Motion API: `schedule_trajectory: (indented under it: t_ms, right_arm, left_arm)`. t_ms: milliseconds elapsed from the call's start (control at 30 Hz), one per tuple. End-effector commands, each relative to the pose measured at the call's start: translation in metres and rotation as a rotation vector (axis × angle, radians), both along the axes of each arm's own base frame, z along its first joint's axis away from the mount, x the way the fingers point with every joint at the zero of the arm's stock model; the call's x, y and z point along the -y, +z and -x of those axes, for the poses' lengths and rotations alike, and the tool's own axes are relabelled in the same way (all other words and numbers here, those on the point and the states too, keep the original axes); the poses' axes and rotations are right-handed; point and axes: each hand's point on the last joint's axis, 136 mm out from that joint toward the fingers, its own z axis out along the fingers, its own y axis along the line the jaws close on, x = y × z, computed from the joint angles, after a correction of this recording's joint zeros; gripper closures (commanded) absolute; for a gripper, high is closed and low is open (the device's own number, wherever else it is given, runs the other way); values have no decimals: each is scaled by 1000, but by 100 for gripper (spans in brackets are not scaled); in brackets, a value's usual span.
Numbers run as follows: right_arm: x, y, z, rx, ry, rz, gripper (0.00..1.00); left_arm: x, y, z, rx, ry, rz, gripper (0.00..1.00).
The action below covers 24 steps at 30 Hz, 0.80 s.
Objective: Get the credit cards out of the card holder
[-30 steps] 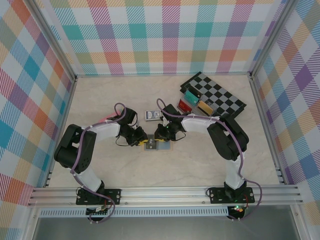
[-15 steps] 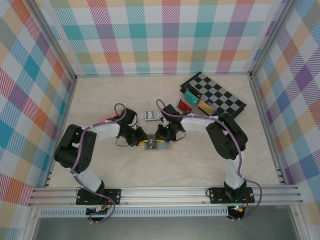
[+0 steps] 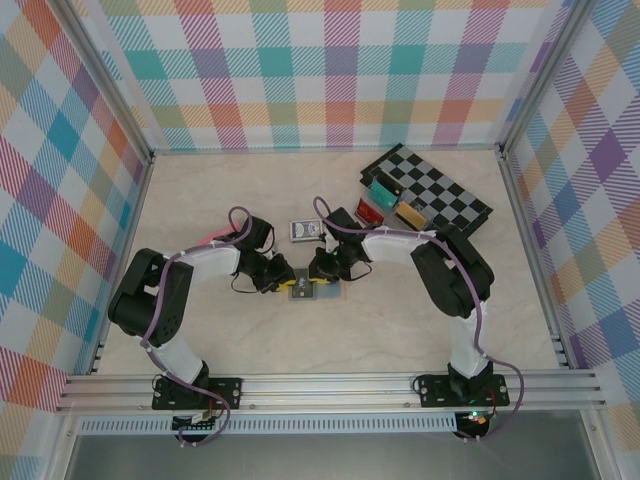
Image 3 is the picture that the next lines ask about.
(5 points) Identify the beige leather card holder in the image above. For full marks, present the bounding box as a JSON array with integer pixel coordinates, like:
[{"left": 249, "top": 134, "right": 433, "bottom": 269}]
[{"left": 285, "top": 269, "right": 348, "bottom": 304}]

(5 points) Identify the blue playing card box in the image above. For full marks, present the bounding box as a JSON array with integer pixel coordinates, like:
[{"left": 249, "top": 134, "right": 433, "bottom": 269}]
[{"left": 288, "top": 218, "right": 327, "bottom": 245}]

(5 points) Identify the red gold-print credit card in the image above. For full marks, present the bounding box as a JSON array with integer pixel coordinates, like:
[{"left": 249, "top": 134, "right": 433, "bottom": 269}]
[{"left": 353, "top": 197, "right": 385, "bottom": 226}]

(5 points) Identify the clear acrylic card stand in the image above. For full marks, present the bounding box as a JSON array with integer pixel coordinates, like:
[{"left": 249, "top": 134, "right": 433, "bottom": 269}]
[{"left": 349, "top": 184, "right": 432, "bottom": 234}]

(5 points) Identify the teal credit card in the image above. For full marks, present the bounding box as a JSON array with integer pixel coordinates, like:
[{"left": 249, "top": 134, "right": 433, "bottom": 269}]
[{"left": 367, "top": 178, "right": 401, "bottom": 209}]

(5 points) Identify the gold credit card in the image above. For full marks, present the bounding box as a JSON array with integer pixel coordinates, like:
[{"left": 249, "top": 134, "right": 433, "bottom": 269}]
[{"left": 392, "top": 202, "right": 429, "bottom": 232}]

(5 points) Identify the pink and yellow plastic item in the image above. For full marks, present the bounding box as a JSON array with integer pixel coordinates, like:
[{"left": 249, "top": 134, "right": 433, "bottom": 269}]
[{"left": 199, "top": 223, "right": 239, "bottom": 247}]

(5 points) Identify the black grey checkerboard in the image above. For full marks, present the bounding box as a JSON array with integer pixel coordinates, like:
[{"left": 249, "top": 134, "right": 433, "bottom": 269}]
[{"left": 358, "top": 143, "right": 494, "bottom": 236}]

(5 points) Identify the aluminium mounting rail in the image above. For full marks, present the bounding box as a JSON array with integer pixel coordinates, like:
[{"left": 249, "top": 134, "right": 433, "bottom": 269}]
[{"left": 54, "top": 372, "right": 609, "bottom": 414}]

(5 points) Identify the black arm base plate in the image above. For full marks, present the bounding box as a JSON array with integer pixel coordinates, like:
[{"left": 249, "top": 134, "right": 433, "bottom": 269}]
[
  {"left": 151, "top": 377, "right": 244, "bottom": 411},
  {"left": 417, "top": 374, "right": 511, "bottom": 409}
]

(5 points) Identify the aluminium frame cross rail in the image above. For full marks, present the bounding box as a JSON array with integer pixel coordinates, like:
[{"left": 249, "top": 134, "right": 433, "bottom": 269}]
[{"left": 149, "top": 144, "right": 506, "bottom": 154}]

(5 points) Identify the aluminium frame side rail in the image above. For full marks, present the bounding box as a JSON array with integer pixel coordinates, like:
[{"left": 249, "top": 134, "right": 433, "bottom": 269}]
[
  {"left": 497, "top": 152, "right": 576, "bottom": 371},
  {"left": 87, "top": 154, "right": 156, "bottom": 376}
]

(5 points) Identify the slotted grey cable duct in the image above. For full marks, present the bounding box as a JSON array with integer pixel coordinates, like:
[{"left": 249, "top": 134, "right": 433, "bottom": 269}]
[{"left": 77, "top": 417, "right": 461, "bottom": 435}]

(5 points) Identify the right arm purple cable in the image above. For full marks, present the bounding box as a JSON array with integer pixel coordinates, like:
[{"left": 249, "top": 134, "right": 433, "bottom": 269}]
[{"left": 312, "top": 195, "right": 525, "bottom": 444}]

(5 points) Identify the aluminium frame post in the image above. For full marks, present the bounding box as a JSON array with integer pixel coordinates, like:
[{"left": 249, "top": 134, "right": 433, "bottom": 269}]
[
  {"left": 497, "top": 0, "right": 599, "bottom": 161},
  {"left": 59, "top": 0, "right": 156, "bottom": 166}
]

